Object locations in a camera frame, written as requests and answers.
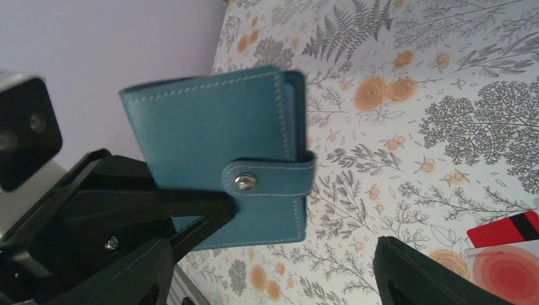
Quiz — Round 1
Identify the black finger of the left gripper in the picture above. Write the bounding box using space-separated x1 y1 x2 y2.
76 190 236 261

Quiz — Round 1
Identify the floral patterned table mat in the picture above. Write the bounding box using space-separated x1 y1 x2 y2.
180 1 538 304

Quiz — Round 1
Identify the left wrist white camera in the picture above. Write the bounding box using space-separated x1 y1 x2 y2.
1 70 64 236

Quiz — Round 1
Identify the teal leather card holder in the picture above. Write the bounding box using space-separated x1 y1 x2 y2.
119 65 316 250

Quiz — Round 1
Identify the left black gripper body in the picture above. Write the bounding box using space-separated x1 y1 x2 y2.
1 149 174 304

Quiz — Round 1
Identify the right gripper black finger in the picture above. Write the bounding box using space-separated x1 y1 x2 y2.
372 236 509 305

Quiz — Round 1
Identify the dark red striped card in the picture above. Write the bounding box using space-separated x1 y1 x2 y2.
467 211 538 248

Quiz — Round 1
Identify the white card red circle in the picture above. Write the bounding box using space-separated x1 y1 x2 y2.
464 240 538 304

